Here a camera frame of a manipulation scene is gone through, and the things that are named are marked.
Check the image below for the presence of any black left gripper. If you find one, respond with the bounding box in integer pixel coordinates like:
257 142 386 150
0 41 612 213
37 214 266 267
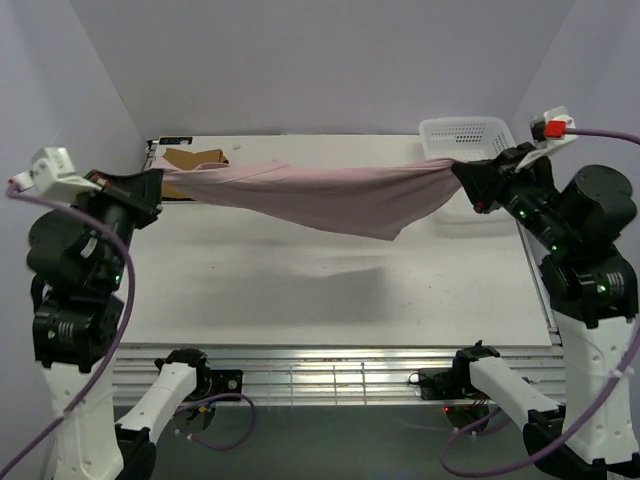
73 165 163 287

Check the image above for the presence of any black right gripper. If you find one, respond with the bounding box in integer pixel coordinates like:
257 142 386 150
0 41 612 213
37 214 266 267
451 141 574 251

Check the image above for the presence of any tan tank top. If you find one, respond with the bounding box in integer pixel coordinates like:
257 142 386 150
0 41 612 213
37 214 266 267
162 148 229 197

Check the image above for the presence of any mauve tank top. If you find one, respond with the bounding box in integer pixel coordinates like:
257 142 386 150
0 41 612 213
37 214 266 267
154 158 461 241

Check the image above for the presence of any black white striped tank top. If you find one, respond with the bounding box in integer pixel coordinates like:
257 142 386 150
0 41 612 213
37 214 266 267
162 196 195 203

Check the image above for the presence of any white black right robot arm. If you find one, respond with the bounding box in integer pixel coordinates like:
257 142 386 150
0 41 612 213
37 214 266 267
450 107 639 479

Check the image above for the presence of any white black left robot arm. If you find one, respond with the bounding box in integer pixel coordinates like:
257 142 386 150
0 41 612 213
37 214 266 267
7 147 212 479

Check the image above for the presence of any white plastic perforated basket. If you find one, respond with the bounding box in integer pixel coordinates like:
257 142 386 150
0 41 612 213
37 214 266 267
418 116 516 162

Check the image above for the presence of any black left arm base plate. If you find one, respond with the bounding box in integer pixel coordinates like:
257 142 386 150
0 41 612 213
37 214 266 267
204 369 244 402

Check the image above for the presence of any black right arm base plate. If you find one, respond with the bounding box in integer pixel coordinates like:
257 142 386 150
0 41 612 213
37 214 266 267
417 368 479 400

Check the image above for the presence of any aluminium rail frame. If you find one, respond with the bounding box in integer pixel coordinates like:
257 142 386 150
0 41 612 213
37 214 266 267
114 345 565 407

